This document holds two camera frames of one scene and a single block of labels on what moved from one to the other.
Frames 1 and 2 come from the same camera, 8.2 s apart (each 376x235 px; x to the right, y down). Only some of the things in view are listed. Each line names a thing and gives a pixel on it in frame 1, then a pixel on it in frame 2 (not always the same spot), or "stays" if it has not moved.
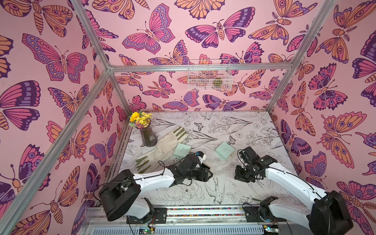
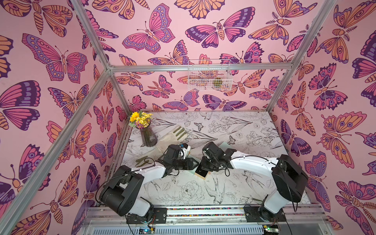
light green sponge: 224,150 stays
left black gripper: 203,174 to 188,163
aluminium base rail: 239,216 stays
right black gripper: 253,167 to 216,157
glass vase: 149,138 stays
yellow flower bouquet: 141,120 stays
